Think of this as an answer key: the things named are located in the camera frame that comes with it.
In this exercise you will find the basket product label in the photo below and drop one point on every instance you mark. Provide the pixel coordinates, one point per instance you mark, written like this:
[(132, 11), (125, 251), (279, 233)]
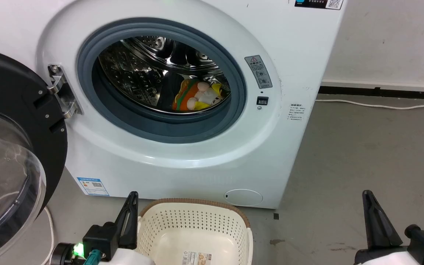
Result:
[(196, 258)]

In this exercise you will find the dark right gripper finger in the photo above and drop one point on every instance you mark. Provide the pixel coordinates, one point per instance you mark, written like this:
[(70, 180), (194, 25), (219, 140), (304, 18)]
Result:
[(379, 224)]

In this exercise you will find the white front-load washing machine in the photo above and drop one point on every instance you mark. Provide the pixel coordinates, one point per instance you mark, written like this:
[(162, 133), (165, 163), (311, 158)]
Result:
[(182, 162)]

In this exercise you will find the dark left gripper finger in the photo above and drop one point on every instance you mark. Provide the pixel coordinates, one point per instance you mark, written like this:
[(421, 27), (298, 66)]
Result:
[(120, 224), (133, 217)]

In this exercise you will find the black wall baseboard strip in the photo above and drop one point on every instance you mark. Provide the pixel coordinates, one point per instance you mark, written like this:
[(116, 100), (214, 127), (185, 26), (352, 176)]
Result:
[(381, 92)]

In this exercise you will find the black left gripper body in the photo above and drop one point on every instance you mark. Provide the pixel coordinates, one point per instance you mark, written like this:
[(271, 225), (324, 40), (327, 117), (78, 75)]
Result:
[(99, 239)]

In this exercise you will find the small printed text sticker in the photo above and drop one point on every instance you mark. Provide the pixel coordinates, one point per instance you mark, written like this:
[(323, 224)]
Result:
[(295, 112)]

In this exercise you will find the round white filter cover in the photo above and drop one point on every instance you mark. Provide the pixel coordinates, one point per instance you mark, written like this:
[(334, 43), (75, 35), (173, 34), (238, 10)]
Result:
[(243, 197)]

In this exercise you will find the chrome door hinge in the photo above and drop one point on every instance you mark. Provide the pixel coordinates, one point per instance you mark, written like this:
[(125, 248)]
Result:
[(62, 92)]

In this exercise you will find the stainless steel washer drum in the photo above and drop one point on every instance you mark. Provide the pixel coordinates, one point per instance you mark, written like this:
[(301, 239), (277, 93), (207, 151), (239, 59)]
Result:
[(134, 73)]

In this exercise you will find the cream perforated laundry basket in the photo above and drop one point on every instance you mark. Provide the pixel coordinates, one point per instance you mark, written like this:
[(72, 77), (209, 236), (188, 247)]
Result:
[(193, 230)]

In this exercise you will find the grey rubber door gasket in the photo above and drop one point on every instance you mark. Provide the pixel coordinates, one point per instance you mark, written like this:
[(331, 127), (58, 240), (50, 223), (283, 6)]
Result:
[(123, 117)]

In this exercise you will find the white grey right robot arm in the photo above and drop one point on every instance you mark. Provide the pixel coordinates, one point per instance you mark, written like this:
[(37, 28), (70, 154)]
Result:
[(385, 257)]

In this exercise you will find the orange yellow plush toy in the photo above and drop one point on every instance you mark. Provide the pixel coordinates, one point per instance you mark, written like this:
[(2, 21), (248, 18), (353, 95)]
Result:
[(196, 96)]

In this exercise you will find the black washer door, glass bowl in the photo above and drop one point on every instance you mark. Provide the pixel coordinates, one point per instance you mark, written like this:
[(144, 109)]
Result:
[(9, 110)]

